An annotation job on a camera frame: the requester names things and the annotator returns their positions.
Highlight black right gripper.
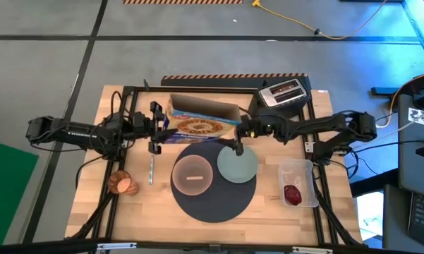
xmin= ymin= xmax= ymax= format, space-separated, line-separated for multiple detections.
xmin=233 ymin=114 xmax=271 ymax=157

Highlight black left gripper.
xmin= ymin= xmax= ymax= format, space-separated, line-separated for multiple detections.
xmin=132 ymin=101 xmax=179 ymax=155

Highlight silver metal spoon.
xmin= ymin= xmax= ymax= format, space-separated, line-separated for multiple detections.
xmin=147 ymin=154 xmax=155 ymax=186

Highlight Honey Bunches cereal box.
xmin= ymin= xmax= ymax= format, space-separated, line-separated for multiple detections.
xmin=163 ymin=92 xmax=242 ymax=145

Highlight orange translucent cup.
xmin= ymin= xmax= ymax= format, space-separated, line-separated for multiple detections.
xmin=107 ymin=169 xmax=140 ymax=197

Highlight pale green plate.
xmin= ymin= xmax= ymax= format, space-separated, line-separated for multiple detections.
xmin=217 ymin=145 xmax=259 ymax=184

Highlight pink bowl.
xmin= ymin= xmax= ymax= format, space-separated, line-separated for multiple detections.
xmin=171 ymin=154 xmax=214 ymax=197

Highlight round dark woven placemat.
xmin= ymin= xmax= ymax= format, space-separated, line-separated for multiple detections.
xmin=170 ymin=140 xmax=258 ymax=224

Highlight clear plastic container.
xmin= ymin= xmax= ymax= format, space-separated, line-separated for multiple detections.
xmin=277 ymin=158 xmax=320 ymax=208

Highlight black and silver toaster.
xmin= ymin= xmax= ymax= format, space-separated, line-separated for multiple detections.
xmin=250 ymin=78 xmax=312 ymax=119

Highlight black mat with hazard stripes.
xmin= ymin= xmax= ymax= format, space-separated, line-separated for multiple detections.
xmin=161 ymin=73 xmax=310 ymax=88

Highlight dark red fruit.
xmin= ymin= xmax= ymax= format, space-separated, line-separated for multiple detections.
xmin=284 ymin=184 xmax=303 ymax=206

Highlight white sheet on floor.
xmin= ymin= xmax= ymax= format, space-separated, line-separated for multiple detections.
xmin=352 ymin=192 xmax=384 ymax=241

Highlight green floor mat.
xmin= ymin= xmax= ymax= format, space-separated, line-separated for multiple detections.
xmin=0 ymin=139 xmax=40 ymax=247

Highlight black crossbeam with silver brackets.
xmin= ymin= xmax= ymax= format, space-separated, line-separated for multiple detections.
xmin=0 ymin=238 xmax=424 ymax=254

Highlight grey desk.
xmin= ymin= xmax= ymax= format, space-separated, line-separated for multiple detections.
xmin=396 ymin=93 xmax=424 ymax=191

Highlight white paper with black print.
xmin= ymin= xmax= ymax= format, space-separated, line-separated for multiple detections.
xmin=408 ymin=107 xmax=424 ymax=130

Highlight black aluminium table frame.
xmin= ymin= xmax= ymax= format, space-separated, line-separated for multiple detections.
xmin=65 ymin=85 xmax=366 ymax=248

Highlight yellow floor cable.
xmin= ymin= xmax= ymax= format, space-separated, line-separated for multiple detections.
xmin=252 ymin=0 xmax=389 ymax=40

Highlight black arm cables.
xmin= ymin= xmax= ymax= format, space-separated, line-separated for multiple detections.
xmin=345 ymin=139 xmax=424 ymax=177

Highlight orange cable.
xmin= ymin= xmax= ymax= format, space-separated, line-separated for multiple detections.
xmin=375 ymin=72 xmax=424 ymax=128

